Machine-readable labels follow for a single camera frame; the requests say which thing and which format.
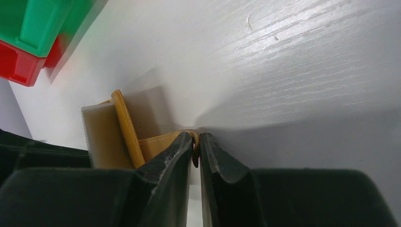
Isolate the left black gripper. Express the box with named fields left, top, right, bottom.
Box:
left=0, top=130, right=91, bottom=184

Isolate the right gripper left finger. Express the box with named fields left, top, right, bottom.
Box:
left=120, top=131, right=193, bottom=227

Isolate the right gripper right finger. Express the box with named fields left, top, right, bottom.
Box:
left=199, top=133, right=267, bottom=227

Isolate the yellow leather card holder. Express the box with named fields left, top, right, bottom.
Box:
left=81, top=90, right=199, bottom=170

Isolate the left red bin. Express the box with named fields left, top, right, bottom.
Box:
left=0, top=33, right=69, bottom=87

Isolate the green middle bin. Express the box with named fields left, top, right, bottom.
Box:
left=0, top=0, right=95, bottom=57

